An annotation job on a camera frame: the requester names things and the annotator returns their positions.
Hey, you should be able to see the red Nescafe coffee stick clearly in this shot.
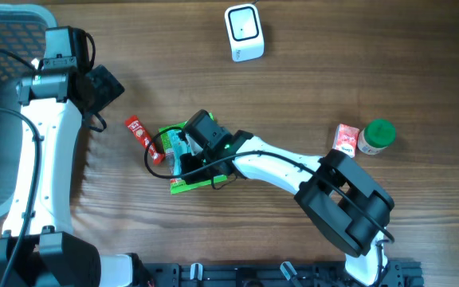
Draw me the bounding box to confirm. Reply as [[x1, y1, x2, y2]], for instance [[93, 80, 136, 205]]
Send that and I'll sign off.
[[125, 115, 165, 165]]

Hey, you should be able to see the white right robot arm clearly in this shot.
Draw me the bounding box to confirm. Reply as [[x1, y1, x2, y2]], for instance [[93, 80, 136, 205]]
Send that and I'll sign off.
[[181, 110, 394, 286]]

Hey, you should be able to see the white barcode scanner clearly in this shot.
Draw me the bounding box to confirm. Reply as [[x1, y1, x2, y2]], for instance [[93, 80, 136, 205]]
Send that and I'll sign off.
[[225, 3, 265, 62]]

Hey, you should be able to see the green snack bag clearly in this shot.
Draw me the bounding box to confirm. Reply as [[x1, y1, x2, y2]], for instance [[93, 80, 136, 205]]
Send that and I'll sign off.
[[160, 132, 228, 195]]

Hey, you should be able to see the grey plastic basket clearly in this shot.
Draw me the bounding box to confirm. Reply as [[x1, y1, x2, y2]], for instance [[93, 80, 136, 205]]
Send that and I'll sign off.
[[0, 4, 57, 218]]

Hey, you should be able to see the small orange box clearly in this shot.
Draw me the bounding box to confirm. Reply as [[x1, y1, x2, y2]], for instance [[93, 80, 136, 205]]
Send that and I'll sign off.
[[332, 124, 360, 158]]

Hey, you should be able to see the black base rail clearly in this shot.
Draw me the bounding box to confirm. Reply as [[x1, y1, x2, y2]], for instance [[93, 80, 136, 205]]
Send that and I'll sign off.
[[133, 258, 425, 287]]

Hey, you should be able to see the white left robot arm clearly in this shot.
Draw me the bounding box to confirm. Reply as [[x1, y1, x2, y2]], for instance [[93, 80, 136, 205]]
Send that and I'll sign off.
[[0, 65, 139, 286]]

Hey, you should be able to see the light blue snack packet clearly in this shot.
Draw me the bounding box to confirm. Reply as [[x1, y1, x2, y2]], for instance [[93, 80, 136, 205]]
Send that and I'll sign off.
[[168, 130, 191, 175]]

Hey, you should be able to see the green lid jar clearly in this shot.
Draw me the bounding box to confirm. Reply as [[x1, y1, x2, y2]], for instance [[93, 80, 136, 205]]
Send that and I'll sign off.
[[357, 119, 396, 155]]

